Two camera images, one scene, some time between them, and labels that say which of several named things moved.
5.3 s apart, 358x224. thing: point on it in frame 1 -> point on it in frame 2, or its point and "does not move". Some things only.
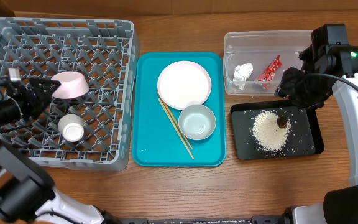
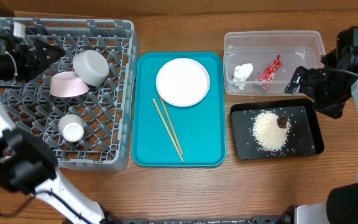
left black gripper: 36,103 -> 35,66
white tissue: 241,73 does not move
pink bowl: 73,85 does not move
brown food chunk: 281,122 does not move
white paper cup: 71,127 does not move
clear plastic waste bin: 254,62 does not move
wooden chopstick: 166,112 -> 167,128
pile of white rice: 266,132 does not move
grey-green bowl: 197,122 -> 91,66
